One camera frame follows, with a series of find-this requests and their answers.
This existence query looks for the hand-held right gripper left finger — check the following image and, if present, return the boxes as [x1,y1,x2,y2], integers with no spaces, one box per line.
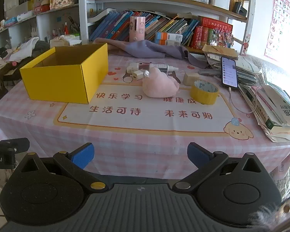
[14,142,109,194]

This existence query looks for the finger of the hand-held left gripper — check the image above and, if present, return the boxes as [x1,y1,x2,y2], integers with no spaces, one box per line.
[0,137,30,153]

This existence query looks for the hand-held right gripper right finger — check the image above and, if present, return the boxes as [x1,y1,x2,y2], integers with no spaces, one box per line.
[173,142,269,194]

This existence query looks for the yellow sponge block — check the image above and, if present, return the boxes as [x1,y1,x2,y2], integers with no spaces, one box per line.
[190,79,219,105]

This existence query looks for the yellow cardboard box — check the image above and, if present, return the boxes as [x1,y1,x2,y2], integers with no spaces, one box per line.
[19,43,109,105]

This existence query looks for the beige block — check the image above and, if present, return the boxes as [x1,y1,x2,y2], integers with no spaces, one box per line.
[183,72,200,87]

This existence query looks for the pink plush toy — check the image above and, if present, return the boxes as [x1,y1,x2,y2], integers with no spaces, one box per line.
[142,67,180,98]

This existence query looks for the dark garment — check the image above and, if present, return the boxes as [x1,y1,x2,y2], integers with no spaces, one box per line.
[0,41,51,107]

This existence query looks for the smartphone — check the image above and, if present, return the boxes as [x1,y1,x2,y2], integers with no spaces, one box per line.
[221,56,238,88]

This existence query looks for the pile of books and papers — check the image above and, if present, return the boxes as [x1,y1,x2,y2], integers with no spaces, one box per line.
[203,43,290,143]

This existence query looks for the grey furry garment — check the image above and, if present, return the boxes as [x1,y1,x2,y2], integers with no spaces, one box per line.
[249,197,290,230]

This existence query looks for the white garment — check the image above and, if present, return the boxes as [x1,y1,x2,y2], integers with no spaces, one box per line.
[5,37,40,62]

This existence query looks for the brown envelope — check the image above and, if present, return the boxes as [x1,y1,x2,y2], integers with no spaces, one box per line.
[202,44,239,60]

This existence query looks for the beige cloth bundle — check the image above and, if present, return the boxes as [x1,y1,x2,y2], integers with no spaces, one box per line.
[49,34,83,48]

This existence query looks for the purple cloth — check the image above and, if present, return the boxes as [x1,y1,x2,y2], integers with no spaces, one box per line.
[93,38,208,68]

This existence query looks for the stack of small orange boxes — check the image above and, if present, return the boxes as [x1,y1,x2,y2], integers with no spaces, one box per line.
[155,31,183,47]

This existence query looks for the red boxes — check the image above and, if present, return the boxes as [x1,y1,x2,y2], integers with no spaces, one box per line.
[190,16,234,50]

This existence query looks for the white tissue pack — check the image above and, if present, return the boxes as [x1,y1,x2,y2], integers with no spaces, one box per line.
[16,12,35,23]

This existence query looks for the row of colourful books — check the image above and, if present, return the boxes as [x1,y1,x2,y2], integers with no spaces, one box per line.
[89,10,200,47]

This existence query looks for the pink cylindrical holder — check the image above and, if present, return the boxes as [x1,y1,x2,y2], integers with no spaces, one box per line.
[129,16,146,43]

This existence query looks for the red pot with cream lid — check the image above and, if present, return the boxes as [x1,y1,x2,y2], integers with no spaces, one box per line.
[34,0,50,14]

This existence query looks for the white bookshelf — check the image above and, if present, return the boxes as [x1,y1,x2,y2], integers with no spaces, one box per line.
[0,0,257,54]

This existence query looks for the black small box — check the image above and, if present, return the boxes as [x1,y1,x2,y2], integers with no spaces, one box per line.
[233,1,247,17]

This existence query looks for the white charging cable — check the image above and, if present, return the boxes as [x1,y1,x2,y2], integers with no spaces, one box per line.
[228,87,257,114]

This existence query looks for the alphabet wall poster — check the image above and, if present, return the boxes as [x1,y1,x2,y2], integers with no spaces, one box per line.
[264,0,290,62]

